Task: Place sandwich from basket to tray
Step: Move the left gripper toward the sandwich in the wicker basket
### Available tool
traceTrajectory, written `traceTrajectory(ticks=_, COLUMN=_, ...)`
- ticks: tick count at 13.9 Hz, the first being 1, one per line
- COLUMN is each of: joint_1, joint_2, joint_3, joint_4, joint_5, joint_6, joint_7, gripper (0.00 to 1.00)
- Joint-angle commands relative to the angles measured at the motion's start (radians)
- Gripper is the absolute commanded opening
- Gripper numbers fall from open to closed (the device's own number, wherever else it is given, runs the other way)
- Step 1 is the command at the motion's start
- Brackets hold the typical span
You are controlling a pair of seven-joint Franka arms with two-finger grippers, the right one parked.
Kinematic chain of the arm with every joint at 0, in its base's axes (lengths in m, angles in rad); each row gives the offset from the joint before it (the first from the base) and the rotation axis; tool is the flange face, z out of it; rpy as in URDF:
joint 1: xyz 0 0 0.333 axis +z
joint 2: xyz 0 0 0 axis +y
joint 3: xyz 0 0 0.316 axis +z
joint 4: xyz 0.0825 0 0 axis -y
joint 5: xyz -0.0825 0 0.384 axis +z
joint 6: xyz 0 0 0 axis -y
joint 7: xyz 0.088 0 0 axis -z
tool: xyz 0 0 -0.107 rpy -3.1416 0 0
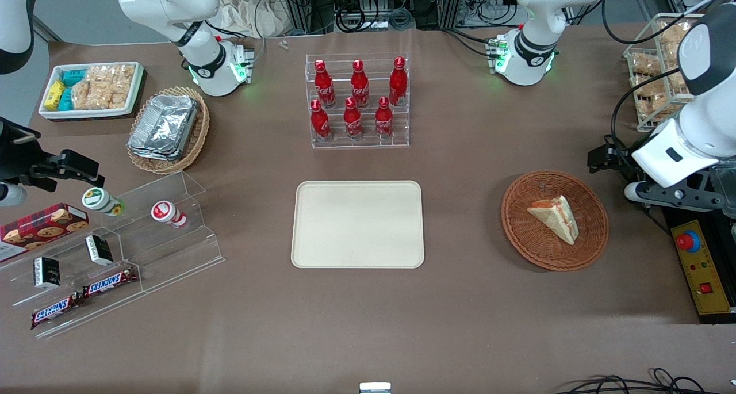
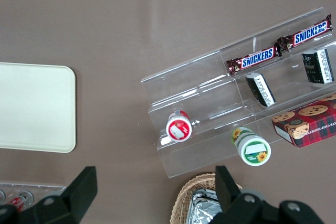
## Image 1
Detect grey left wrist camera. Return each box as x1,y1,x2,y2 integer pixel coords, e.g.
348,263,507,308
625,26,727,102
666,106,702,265
624,181,726,212

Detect aluminium frame rack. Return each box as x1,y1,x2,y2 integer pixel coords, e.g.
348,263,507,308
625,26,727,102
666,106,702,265
281,0,335,36

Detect white plastic snack bin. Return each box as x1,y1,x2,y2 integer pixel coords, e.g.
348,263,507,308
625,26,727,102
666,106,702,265
38,62,144,120

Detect thin black table cable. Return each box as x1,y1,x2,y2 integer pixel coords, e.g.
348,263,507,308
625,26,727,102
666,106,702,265
643,207,672,236

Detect coiled black cables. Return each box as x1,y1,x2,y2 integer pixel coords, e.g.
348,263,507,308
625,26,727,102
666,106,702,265
335,3,415,32

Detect clear acrylic bottle rack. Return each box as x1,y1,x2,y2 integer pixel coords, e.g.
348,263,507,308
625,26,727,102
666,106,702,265
305,53,411,150

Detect small black white box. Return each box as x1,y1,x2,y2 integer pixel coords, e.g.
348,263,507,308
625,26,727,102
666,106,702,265
85,234,114,266
33,257,62,289

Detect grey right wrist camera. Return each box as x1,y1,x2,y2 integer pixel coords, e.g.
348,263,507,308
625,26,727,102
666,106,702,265
0,183,28,208

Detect black wrist bracket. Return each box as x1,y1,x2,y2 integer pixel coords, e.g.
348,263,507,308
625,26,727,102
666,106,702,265
29,149,106,191
586,143,634,173

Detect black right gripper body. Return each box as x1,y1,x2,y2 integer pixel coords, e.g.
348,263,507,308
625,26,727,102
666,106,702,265
0,117,42,183

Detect black flat appliance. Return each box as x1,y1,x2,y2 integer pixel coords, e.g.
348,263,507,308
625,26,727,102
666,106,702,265
661,204,736,326

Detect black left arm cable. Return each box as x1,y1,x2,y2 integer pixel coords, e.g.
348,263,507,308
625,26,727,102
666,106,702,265
608,69,682,148

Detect clear bag rice crackers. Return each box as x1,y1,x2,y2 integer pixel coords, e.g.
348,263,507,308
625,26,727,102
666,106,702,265
634,75,682,121
657,20,689,67
71,64,136,111
631,52,662,77

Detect black cable loops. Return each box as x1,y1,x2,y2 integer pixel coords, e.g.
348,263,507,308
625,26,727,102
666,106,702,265
555,368,714,394

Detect snickers chocolate bar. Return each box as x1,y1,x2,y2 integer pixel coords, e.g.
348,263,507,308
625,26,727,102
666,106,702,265
82,266,139,299
30,293,82,330

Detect yellow snack box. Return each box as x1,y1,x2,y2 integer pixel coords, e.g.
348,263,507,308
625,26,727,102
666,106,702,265
45,80,67,110

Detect oval tan wicker basket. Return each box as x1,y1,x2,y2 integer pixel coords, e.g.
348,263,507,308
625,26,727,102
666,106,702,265
126,86,210,175

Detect white wire basket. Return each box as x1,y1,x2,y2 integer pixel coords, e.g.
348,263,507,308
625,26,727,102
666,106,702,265
623,13,709,133

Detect black right wrist bracket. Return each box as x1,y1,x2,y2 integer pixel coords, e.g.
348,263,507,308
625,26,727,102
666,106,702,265
29,149,106,191

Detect green capped yogurt bottle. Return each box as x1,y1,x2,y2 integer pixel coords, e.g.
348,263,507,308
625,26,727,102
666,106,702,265
81,187,125,217

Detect beige cloth bag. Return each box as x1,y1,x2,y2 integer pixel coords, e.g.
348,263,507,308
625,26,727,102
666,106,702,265
214,0,291,39

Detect beige rectangular tray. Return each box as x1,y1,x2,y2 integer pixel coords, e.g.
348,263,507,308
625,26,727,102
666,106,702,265
291,181,425,269

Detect red cola bottle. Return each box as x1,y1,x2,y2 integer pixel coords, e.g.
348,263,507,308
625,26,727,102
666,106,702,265
310,99,332,142
375,96,394,140
314,59,336,109
389,56,408,107
343,97,364,141
350,59,370,109

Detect clear rectangular container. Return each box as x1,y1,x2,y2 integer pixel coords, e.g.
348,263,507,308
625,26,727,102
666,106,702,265
713,161,736,217

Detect red plaid cookie box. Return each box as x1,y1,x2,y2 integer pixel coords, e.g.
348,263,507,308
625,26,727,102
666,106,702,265
0,203,90,262

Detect clear acrylic stepped display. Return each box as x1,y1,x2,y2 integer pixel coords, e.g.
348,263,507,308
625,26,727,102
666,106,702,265
0,171,226,340

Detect round brown wicker basket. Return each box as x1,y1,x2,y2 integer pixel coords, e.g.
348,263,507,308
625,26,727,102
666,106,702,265
501,170,610,272

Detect red capped yogurt bottle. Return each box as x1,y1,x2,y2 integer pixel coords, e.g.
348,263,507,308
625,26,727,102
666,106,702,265
151,201,189,229

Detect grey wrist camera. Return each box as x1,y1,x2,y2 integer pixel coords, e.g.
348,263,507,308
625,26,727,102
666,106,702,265
0,183,28,208
624,181,726,212

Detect yellow emergency stop box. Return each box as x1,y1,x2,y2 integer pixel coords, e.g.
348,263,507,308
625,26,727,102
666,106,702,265
670,219,734,315

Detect stacked aluminium foil trays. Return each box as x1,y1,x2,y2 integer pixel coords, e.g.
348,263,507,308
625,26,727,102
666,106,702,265
128,94,199,162

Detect black left wrist bracket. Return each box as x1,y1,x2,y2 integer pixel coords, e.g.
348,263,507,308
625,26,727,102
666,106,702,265
586,143,634,173

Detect triangular sandwich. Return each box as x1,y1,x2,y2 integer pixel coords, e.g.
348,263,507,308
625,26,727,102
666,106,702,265
527,195,579,246

